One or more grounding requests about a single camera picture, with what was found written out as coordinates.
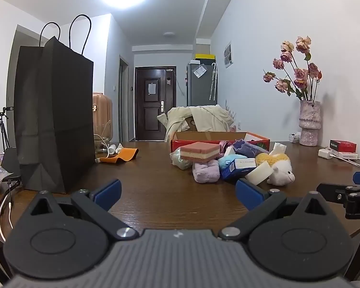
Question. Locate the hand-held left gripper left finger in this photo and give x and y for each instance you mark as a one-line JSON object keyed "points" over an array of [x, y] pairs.
{"points": [[108, 193]]}

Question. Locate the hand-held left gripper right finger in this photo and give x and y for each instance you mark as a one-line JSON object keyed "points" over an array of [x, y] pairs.
{"points": [[249, 193]]}

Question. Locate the white sponge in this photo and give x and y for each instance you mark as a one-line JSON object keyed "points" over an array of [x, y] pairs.
{"points": [[259, 172]]}

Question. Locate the light blue plush toy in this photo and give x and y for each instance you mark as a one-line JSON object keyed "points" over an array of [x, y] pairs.
{"points": [[228, 160]]}

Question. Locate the yellow and white sheep plush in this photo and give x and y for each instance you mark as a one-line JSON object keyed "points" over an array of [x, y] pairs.
{"points": [[280, 168]]}

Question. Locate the blue-purple knit cloth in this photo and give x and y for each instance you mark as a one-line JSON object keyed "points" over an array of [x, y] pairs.
{"points": [[249, 149]]}

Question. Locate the lilac towel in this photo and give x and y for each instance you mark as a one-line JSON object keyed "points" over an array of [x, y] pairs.
{"points": [[206, 172]]}

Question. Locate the white tissue wad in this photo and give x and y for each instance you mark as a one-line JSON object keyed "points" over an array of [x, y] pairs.
{"points": [[277, 148]]}

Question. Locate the pink layered sponge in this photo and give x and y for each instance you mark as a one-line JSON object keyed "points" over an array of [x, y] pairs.
{"points": [[199, 151]]}

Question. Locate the clear pale green packet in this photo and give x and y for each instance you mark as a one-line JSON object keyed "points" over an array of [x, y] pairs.
{"points": [[181, 162]]}

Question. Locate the red cardboard box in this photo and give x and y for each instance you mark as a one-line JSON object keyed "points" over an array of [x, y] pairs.
{"points": [[180, 144]]}

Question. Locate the blue white small carton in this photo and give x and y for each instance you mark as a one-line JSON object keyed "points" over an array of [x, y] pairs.
{"points": [[234, 171]]}

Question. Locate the red and white box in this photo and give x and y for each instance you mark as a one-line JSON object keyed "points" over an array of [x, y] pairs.
{"points": [[343, 146]]}

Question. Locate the orange cloth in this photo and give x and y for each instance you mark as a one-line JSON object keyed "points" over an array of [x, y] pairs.
{"points": [[126, 154]]}

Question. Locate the clear glass vase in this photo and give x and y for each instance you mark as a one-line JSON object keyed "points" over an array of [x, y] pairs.
{"points": [[101, 145]]}

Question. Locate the small white bottle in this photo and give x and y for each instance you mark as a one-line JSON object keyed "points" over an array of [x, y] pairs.
{"points": [[294, 138]]}

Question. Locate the pink textured vase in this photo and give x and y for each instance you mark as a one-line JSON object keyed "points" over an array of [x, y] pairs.
{"points": [[309, 123]]}

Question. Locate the pink suitcase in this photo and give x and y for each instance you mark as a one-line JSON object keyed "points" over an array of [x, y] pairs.
{"points": [[103, 114]]}

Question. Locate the beige coat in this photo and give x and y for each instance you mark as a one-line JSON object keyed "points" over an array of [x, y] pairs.
{"points": [[210, 117]]}

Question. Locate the wooden chair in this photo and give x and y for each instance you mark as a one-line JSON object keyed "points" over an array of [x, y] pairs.
{"points": [[189, 125]]}

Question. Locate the black paper shopping bag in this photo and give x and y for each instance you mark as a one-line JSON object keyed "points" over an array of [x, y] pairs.
{"points": [[54, 120]]}

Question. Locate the grey interior door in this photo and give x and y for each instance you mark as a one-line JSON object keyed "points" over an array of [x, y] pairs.
{"points": [[123, 102]]}

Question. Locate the dark brown entrance door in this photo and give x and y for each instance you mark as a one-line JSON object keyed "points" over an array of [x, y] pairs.
{"points": [[154, 105]]}

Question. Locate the black phone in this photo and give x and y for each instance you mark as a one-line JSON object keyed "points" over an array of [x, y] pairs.
{"points": [[10, 163]]}

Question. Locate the grey refrigerator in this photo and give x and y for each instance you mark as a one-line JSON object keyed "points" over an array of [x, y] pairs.
{"points": [[199, 90]]}

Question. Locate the folded white umbrella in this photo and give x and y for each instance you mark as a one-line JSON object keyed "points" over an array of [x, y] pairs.
{"points": [[213, 81]]}

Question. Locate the dried pink roses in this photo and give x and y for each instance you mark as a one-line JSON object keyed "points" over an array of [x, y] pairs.
{"points": [[300, 75]]}

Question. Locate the yellow and black box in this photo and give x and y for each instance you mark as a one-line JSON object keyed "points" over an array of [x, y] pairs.
{"points": [[204, 57]]}

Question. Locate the small round ceiling lamp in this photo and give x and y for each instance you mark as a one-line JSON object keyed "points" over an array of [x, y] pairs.
{"points": [[169, 34]]}

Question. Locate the purple flower wall sticker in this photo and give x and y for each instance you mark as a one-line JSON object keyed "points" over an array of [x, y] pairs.
{"points": [[231, 112]]}

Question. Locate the black camera tripod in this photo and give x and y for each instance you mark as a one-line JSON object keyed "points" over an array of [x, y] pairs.
{"points": [[1, 126]]}

